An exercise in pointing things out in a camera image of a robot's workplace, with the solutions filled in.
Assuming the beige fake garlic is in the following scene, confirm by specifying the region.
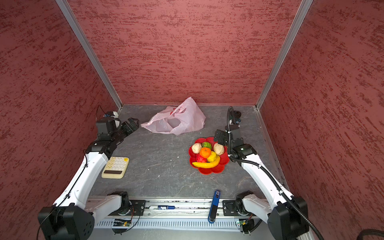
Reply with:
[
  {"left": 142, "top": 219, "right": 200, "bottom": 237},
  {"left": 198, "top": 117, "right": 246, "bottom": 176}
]
[
  {"left": 191, "top": 143, "right": 203, "bottom": 154},
  {"left": 213, "top": 143, "right": 225, "bottom": 156}
]

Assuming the red flower-shaped bowl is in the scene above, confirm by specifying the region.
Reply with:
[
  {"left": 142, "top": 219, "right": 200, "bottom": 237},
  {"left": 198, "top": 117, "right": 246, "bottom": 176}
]
[{"left": 189, "top": 137, "right": 230, "bottom": 175}]

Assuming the green fake lime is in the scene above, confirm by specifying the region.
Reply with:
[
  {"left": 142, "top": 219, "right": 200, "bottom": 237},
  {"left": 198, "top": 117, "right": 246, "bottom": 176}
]
[{"left": 202, "top": 142, "right": 212, "bottom": 150}]

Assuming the yellow fake lemon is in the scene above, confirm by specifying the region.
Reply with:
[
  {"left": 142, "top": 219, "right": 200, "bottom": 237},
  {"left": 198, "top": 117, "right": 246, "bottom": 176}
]
[{"left": 207, "top": 151, "right": 217, "bottom": 163}]

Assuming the orange fake fruit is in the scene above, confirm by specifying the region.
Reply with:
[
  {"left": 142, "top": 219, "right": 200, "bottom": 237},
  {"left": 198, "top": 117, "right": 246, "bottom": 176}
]
[{"left": 199, "top": 147, "right": 212, "bottom": 159}]

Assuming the red fake strawberry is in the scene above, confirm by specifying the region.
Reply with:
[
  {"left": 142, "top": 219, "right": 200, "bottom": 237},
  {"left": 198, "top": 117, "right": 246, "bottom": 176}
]
[{"left": 196, "top": 154, "right": 207, "bottom": 163}]

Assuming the yellow fake banana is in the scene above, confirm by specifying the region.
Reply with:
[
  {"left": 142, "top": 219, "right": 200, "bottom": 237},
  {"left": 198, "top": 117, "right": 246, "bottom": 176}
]
[{"left": 192, "top": 156, "right": 221, "bottom": 169}]

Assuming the pink plastic bag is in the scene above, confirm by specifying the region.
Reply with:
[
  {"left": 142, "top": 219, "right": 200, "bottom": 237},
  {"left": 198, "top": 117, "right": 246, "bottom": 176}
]
[{"left": 141, "top": 97, "right": 206, "bottom": 136}]

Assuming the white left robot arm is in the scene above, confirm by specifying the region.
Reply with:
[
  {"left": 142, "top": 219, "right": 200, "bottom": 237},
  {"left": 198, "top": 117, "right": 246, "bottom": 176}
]
[{"left": 38, "top": 112, "right": 139, "bottom": 240}]

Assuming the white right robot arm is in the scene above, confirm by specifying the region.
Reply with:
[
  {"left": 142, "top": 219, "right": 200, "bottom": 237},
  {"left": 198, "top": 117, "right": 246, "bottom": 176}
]
[{"left": 214, "top": 125, "right": 310, "bottom": 240}]

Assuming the cream yellow calculator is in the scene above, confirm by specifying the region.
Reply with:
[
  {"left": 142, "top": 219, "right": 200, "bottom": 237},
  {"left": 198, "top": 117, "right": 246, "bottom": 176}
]
[{"left": 102, "top": 157, "right": 130, "bottom": 179}]

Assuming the blue black handheld device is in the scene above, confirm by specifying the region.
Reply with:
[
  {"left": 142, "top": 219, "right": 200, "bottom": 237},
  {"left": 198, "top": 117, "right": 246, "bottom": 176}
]
[{"left": 208, "top": 190, "right": 221, "bottom": 224}]

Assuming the blue marker pen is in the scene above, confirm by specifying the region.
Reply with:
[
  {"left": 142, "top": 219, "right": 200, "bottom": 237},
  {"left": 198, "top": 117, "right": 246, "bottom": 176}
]
[{"left": 149, "top": 205, "right": 176, "bottom": 210}]

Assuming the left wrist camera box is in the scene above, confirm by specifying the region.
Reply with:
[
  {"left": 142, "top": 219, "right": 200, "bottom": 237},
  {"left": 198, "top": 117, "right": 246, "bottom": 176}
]
[{"left": 104, "top": 111, "right": 120, "bottom": 127}]

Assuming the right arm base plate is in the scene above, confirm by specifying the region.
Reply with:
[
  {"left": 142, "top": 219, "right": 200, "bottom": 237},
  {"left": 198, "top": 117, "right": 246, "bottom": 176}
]
[{"left": 223, "top": 199, "right": 263, "bottom": 218}]

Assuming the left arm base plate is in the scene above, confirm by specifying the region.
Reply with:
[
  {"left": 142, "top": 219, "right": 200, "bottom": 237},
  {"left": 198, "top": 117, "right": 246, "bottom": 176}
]
[{"left": 109, "top": 200, "right": 147, "bottom": 218}]

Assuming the aluminium front rail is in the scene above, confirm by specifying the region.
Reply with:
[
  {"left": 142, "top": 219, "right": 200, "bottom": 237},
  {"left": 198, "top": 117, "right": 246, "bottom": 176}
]
[{"left": 61, "top": 197, "right": 304, "bottom": 220}]

